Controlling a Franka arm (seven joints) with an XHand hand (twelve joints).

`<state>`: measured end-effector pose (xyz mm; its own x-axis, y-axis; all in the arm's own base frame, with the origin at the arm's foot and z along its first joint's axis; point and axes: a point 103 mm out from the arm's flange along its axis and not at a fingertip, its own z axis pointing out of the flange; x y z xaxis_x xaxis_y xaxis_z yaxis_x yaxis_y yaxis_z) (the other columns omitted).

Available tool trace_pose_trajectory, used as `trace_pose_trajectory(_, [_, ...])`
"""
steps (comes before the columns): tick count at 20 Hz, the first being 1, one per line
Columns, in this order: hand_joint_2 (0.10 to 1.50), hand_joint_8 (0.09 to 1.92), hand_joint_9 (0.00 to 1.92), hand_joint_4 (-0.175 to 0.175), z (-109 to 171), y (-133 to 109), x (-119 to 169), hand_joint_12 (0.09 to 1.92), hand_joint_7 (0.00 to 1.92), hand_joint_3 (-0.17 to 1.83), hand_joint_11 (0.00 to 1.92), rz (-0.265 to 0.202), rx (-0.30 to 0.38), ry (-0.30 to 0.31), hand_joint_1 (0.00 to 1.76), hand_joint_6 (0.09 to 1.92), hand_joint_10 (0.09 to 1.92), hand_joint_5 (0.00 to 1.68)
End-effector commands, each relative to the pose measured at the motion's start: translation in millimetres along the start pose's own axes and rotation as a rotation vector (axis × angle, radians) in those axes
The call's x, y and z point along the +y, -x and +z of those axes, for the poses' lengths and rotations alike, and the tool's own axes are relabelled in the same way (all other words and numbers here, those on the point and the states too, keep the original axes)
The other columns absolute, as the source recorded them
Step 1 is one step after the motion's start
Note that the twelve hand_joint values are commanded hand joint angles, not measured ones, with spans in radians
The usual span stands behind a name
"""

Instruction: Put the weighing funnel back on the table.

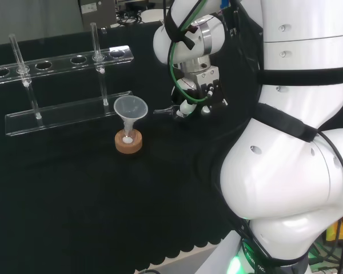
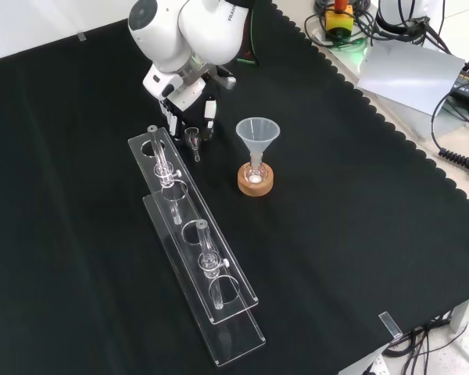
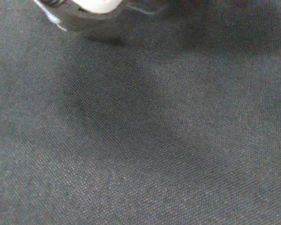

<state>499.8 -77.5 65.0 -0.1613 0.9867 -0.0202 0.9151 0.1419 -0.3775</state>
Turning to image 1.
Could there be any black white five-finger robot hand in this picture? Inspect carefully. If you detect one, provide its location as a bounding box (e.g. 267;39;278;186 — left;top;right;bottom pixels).
170;65;229;121

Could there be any clear glass weighing funnel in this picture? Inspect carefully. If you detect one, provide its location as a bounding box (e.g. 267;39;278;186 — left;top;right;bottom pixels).
153;104;180;116

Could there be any clear plastic funnel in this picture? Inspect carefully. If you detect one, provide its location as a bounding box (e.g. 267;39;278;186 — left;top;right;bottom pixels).
113;96;149;144

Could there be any clear acrylic funnel stand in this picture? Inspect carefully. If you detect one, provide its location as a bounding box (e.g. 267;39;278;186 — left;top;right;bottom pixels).
0;22;134;137

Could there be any grey metal cabinet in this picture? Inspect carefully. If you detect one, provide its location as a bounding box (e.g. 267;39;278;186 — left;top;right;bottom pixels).
77;0;117;31

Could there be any black table cloth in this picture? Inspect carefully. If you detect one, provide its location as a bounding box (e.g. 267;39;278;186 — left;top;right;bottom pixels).
0;19;264;274

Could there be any green cable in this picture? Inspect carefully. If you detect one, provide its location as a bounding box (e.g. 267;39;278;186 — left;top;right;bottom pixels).
167;0;210;103

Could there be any black cable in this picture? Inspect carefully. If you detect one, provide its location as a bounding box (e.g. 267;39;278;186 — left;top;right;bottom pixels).
228;0;262;89

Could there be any cork ring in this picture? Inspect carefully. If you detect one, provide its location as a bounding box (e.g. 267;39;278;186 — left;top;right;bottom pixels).
114;128;143;155

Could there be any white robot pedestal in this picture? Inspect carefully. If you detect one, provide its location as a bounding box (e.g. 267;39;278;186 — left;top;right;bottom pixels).
200;229;246;274

